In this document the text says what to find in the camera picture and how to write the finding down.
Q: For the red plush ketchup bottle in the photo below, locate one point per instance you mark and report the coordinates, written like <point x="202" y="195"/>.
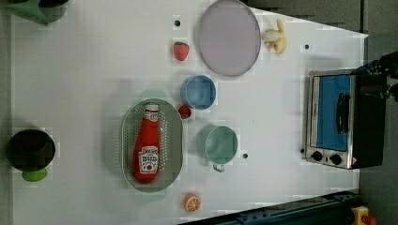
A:
<point x="146" y="154"/>

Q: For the small red toy fruit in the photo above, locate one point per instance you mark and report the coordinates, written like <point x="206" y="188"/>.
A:
<point x="184" y="111"/>

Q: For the blue bowl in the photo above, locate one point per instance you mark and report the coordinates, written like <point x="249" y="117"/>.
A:
<point x="198" y="92"/>

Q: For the toy strawberry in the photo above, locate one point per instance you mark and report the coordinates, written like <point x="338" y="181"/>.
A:
<point x="181" y="50"/>

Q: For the large lilac round plate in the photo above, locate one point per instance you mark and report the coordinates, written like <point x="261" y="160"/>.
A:
<point x="229" y="38"/>

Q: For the toy orange half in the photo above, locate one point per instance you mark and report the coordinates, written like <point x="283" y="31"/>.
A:
<point x="191" y="202"/>

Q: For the peeled toy banana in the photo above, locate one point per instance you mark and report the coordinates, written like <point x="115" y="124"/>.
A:
<point x="275" y="38"/>

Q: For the silver toaster oven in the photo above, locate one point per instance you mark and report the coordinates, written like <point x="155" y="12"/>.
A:
<point x="345" y="119"/>

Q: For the black device behind oven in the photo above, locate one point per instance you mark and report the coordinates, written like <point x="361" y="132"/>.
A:
<point x="385" y="66"/>

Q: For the green round object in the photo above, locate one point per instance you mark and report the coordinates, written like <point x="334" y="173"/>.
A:
<point x="34" y="176"/>

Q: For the black cylinder at corner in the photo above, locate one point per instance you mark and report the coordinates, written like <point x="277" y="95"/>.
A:
<point x="53" y="10"/>

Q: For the yellow red clamp tool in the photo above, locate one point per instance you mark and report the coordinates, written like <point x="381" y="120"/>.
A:
<point x="362" y="217"/>

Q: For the green cloth at corner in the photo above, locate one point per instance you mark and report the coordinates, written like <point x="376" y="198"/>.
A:
<point x="27" y="9"/>

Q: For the green cup with handle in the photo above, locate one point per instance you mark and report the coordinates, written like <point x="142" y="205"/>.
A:
<point x="217" y="145"/>

